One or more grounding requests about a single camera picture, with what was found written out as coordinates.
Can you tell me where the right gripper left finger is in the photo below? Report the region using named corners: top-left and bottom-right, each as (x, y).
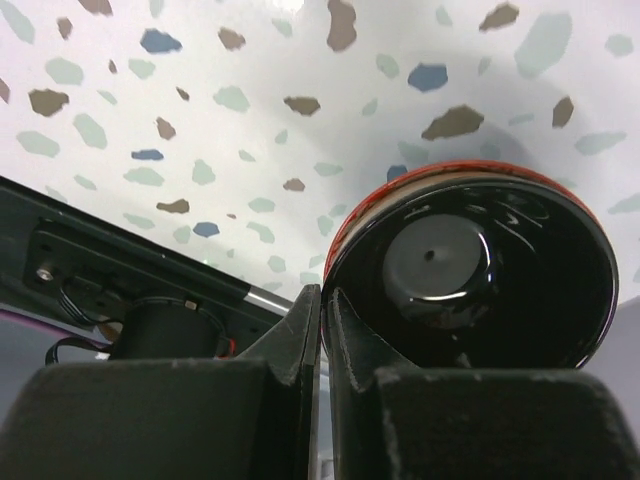
top-left (1, 285), bottom-right (320, 479)

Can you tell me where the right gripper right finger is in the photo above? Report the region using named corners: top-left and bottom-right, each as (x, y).
top-left (324, 290), bottom-right (639, 479)

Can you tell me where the black glossy bowl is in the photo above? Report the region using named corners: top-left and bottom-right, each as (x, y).
top-left (322, 160), bottom-right (619, 369)

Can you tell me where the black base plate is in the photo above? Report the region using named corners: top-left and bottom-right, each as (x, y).
top-left (1, 178), bottom-right (292, 348)

